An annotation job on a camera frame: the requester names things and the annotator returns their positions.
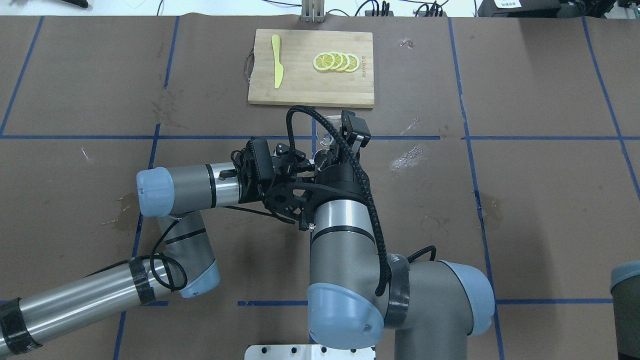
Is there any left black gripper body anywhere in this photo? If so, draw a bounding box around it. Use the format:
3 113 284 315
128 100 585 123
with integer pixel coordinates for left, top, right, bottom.
237 137 279 203

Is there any back lemon slice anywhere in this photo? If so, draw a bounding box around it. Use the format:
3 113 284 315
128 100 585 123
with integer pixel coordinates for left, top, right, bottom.
343 54 361 73

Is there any clear glass shaker cup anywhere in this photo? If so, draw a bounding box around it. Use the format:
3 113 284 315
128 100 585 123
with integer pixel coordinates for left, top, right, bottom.
316 114 342 149

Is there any aluminium frame post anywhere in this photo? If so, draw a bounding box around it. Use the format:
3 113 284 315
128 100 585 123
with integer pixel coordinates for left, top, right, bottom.
300 0 326 23

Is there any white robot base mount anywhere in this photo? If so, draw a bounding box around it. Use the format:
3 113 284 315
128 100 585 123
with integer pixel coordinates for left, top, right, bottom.
244 344 377 360

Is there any wooden cutting board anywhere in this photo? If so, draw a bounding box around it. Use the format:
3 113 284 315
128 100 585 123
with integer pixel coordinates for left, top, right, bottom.
247 29 375 109

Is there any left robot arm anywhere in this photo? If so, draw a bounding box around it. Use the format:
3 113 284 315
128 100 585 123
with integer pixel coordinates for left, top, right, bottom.
0 137 309 360

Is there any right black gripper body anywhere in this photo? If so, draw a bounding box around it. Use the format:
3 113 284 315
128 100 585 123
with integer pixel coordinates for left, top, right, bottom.
264 162 371 232

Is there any steel jigger measuring cup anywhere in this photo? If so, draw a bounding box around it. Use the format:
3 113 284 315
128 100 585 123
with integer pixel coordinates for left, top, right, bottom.
313 149 336 173

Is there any yellow plastic knife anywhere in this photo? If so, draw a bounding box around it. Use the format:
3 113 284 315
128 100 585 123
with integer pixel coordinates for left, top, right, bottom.
270 34 285 90

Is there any front lemon slice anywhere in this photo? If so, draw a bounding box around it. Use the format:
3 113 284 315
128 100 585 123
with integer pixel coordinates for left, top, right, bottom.
312 52 335 72

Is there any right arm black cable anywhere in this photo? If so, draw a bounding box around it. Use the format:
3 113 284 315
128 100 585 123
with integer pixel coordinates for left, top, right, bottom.
286 105 437 297

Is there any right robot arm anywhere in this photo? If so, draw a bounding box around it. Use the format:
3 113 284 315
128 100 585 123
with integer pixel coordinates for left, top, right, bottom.
285 105 639 360

